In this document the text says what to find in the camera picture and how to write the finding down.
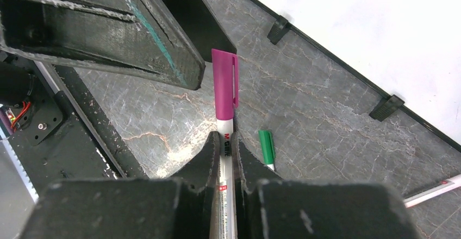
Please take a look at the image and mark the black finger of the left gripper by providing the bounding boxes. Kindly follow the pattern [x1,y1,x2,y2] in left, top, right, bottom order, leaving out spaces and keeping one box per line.
[1,0,205,90]

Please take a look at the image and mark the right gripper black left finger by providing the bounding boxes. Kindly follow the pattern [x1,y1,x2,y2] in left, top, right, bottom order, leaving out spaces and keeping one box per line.
[173,131,221,238]

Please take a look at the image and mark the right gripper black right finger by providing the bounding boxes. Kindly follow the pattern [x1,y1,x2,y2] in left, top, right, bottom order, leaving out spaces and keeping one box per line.
[231,132,283,238]

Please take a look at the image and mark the white marker pen body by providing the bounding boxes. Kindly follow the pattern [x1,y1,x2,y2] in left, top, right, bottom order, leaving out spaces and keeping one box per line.
[216,119,237,238]

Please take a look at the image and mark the magenta marker cap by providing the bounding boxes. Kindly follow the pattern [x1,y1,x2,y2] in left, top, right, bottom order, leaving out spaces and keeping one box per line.
[211,49,239,121]

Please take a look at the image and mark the white whiteboard with black frame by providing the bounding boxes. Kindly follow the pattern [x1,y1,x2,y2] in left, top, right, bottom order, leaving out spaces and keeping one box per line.
[251,0,460,149]

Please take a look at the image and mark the green capped marker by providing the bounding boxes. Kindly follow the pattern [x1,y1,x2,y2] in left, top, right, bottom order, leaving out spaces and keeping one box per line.
[258,130,275,171]

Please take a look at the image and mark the red capped marker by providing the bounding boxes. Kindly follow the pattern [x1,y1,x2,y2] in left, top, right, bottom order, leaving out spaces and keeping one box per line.
[403,174,460,208]

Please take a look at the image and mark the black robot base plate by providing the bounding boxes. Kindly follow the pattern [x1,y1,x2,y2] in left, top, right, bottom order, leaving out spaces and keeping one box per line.
[1,52,146,196]

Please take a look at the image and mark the white cable duct rail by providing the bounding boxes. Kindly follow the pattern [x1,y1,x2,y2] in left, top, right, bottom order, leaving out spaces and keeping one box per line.
[1,129,39,204]

